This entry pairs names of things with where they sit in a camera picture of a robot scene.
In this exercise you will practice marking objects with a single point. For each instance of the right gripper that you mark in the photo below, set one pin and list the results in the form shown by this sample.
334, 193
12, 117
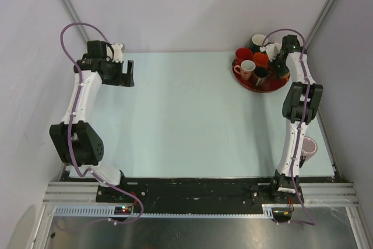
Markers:
280, 73

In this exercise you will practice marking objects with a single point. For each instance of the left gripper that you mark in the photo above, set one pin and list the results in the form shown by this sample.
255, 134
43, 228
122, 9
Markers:
123, 79

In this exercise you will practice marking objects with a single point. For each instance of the orange mug black handle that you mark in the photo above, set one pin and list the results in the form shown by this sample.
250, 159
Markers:
261, 60

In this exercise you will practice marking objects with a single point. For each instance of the small brown cup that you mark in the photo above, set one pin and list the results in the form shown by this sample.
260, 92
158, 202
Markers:
259, 76

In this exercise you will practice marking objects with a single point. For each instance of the small salmon mug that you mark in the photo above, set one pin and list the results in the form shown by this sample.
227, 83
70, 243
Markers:
245, 69

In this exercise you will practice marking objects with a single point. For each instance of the dark green mug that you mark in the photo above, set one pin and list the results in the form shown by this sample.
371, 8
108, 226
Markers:
256, 42

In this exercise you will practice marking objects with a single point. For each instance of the lilac mug black handle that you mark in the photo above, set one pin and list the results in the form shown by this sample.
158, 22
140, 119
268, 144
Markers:
309, 148

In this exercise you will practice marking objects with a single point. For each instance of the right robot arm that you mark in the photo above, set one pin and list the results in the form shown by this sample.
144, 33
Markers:
299, 109

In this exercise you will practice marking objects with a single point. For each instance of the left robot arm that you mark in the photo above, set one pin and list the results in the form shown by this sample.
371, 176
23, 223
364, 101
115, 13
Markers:
76, 141

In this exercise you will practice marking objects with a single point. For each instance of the round red tray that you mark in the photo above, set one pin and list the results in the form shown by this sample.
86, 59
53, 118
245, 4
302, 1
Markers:
271, 84

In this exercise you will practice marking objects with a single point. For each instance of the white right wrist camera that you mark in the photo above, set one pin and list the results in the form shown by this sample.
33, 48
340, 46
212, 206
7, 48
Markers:
272, 50

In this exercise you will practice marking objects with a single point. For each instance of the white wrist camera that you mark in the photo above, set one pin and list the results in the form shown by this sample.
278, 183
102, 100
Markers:
272, 50
114, 51

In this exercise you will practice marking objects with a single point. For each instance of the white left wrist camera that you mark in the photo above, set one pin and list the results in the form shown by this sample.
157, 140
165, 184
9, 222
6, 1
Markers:
114, 51

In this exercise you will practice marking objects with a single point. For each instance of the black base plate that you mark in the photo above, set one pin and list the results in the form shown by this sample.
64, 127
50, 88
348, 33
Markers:
257, 190

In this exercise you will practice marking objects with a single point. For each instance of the grey cable duct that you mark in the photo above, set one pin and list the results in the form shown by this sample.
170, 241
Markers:
95, 211

